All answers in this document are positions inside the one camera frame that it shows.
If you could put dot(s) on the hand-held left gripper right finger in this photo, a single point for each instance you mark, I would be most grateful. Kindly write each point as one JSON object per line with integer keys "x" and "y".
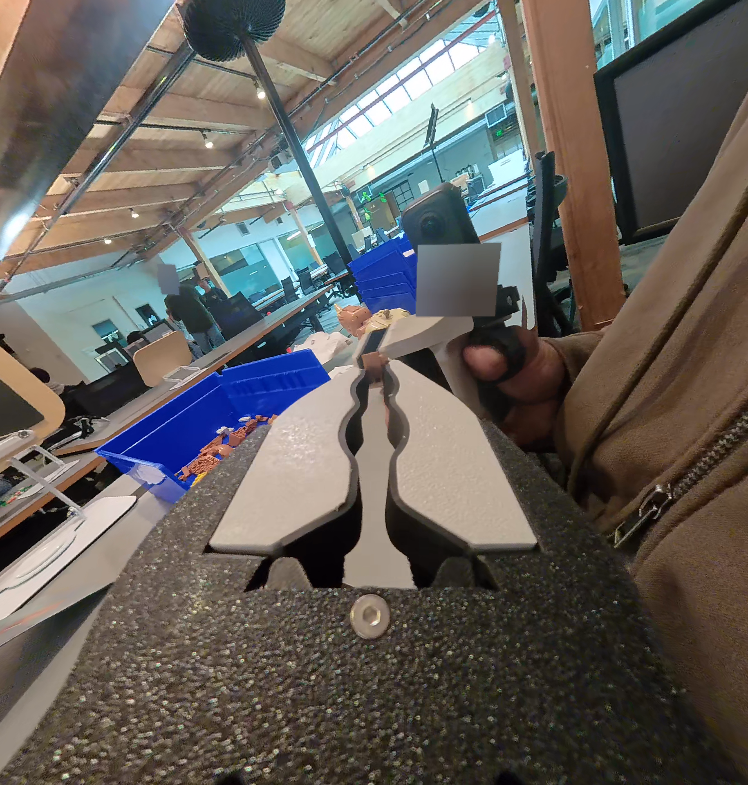
{"x": 460, "y": 472}

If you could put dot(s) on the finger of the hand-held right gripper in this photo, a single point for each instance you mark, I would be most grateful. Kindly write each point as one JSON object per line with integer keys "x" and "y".
{"x": 429, "y": 331}
{"x": 371, "y": 344}

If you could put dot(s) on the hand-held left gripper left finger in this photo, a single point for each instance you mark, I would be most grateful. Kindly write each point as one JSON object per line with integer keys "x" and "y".
{"x": 288, "y": 478}

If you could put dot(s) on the pile of brown lego pieces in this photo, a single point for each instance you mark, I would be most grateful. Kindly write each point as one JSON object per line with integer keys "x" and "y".
{"x": 221, "y": 447}

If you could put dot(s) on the blue plastic bin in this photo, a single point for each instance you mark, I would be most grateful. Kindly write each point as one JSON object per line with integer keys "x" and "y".
{"x": 165, "y": 423}

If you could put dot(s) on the tan lego figure part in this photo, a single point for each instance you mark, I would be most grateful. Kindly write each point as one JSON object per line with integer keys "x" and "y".
{"x": 368, "y": 319}

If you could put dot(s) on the scattered green lego pieces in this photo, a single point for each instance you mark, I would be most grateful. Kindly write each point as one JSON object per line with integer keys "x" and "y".
{"x": 6, "y": 501}

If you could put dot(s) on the person's right hand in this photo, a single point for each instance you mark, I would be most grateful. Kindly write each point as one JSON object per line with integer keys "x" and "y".
{"x": 542, "y": 386}

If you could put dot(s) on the white paper leaflet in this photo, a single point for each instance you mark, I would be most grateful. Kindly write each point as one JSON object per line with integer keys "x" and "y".
{"x": 322, "y": 346}

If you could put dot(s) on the stack of blue bins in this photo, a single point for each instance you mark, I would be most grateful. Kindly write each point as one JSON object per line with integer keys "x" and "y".
{"x": 383, "y": 276}

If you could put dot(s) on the grey desk wooden edge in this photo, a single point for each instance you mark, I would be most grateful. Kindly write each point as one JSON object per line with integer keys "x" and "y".
{"x": 257, "y": 334}
{"x": 37, "y": 497}

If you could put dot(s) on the black office chair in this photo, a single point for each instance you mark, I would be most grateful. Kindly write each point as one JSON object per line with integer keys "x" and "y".
{"x": 239, "y": 316}

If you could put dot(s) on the wooden chair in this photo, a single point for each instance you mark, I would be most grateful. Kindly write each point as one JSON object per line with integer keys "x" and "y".
{"x": 162, "y": 359}

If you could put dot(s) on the person's brown jacket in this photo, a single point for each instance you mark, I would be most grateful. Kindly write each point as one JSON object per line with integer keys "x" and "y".
{"x": 686, "y": 429}

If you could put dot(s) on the white lamp stand base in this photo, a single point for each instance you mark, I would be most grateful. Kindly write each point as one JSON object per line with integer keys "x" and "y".
{"x": 61, "y": 546}

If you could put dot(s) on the white stand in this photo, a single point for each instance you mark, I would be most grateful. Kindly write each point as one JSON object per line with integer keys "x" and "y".
{"x": 43, "y": 472}

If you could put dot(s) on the black framed grey panel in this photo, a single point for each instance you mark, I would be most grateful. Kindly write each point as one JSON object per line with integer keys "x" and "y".
{"x": 668, "y": 122}

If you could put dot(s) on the dark glossy overhead panel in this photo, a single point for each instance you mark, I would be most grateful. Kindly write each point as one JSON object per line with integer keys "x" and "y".
{"x": 55, "y": 92}

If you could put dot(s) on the wooden post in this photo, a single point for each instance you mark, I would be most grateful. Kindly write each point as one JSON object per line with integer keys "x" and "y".
{"x": 570, "y": 153}

